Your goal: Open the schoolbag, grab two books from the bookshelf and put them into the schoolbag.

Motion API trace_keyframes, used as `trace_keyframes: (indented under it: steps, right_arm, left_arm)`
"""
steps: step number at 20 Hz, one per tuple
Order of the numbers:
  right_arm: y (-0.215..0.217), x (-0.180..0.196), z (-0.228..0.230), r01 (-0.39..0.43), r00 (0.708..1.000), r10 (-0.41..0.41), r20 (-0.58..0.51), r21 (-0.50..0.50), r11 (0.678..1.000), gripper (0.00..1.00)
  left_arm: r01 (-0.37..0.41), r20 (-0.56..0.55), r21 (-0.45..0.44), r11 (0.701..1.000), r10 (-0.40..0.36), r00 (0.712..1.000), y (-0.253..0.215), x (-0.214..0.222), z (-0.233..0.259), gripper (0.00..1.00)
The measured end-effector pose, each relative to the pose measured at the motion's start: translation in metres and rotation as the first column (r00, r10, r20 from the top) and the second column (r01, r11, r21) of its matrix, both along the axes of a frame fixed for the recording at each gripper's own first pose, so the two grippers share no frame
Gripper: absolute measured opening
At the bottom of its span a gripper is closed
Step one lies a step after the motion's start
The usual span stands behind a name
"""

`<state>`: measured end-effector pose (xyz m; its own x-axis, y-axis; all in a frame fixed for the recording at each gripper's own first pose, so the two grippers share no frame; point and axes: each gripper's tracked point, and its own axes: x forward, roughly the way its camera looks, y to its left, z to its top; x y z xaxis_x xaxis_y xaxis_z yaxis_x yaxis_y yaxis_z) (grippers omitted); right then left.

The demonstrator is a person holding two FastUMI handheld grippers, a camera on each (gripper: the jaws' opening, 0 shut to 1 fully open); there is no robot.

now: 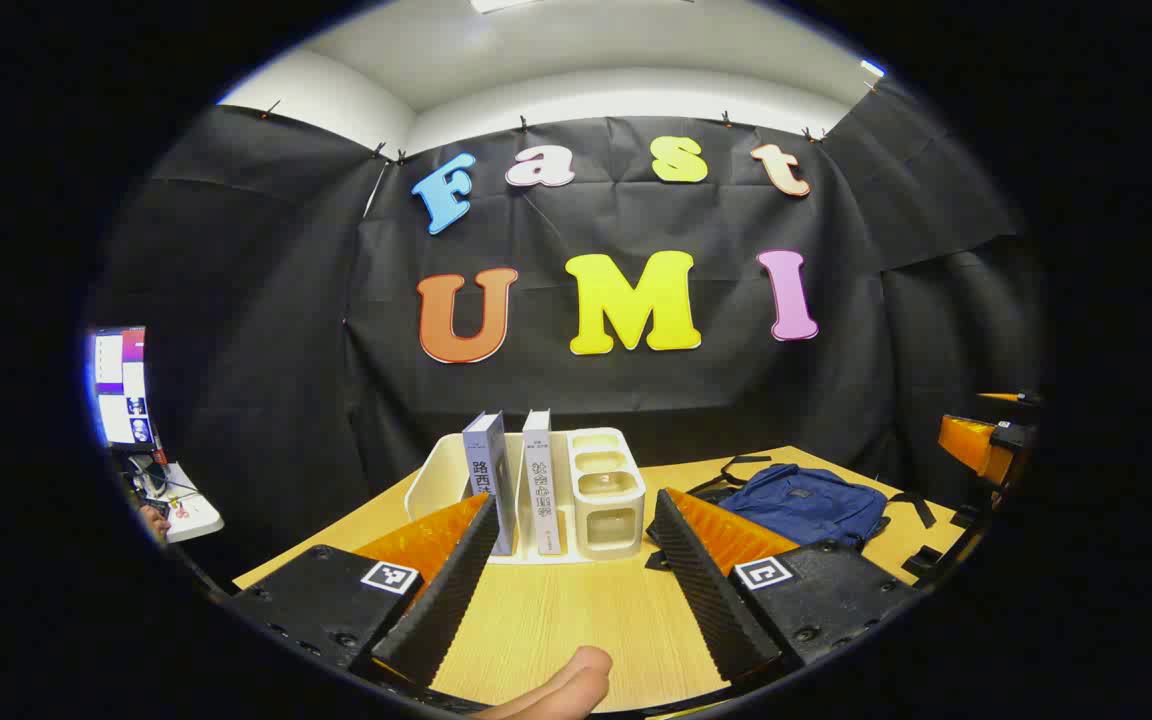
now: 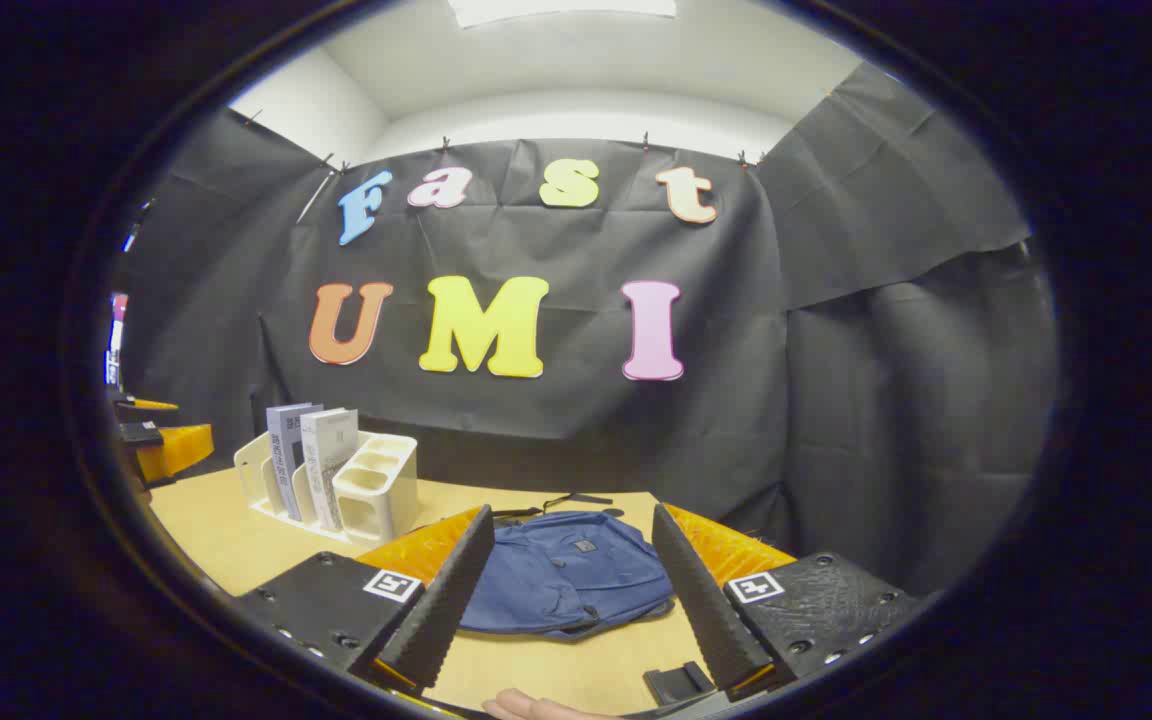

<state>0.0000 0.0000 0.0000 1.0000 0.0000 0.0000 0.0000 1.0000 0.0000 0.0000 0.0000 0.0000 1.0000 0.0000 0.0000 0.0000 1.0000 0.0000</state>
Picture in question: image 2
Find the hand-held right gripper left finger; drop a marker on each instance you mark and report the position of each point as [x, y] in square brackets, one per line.
[446, 600]

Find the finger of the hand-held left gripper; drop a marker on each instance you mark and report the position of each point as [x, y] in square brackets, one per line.
[146, 405]
[176, 450]

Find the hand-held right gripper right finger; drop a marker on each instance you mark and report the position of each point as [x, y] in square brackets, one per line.
[701, 600]

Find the blue schoolbag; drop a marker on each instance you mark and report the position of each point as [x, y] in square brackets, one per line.
[566, 570]

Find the white plastic bookshelf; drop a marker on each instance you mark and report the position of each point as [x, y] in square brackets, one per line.
[376, 490]

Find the white cover book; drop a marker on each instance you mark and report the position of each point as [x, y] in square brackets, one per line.
[328, 455]

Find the computer monitor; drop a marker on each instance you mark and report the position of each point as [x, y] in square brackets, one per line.
[116, 345]

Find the black backdrop cloth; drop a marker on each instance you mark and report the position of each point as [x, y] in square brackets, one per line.
[836, 400]

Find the thin white strip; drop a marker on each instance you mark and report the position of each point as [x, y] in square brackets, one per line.
[316, 196]

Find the ceiling light panel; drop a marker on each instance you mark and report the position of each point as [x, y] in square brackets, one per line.
[561, 8]

